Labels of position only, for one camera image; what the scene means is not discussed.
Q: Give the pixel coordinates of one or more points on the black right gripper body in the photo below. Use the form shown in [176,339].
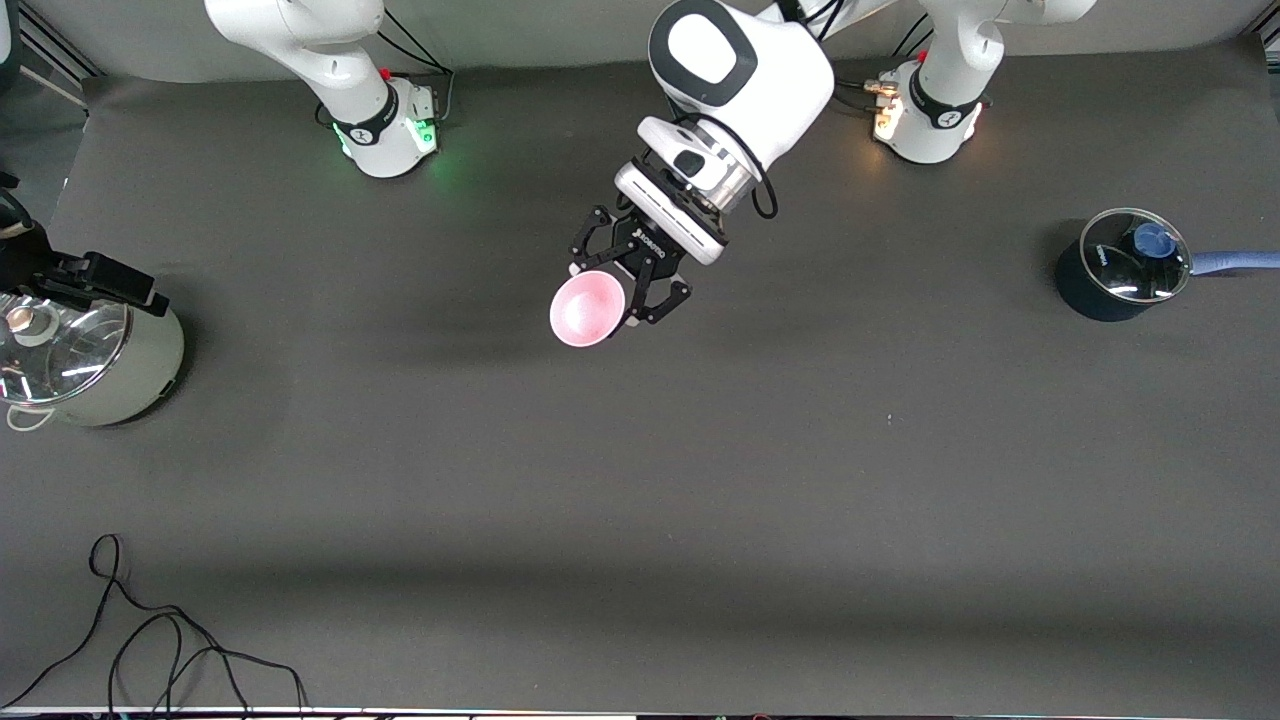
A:
[62,277]

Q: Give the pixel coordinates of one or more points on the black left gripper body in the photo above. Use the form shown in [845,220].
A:
[646,254]

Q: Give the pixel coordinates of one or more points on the pink plastic cup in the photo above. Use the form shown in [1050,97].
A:
[588,312]

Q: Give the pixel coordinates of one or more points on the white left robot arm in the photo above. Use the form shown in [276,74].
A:
[780,90]

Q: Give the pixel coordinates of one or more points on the cream cooking pot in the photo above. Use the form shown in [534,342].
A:
[140,370]

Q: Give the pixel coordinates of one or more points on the glass lid with beige knob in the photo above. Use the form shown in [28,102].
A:
[75,355]

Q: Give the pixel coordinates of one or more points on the dark blue saucepan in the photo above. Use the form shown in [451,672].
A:
[1085,295]

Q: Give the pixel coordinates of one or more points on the glass lid with blue knob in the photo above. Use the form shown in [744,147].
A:
[1125,265]

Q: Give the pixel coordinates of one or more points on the aluminium frame rails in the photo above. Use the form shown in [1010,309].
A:
[65,55]

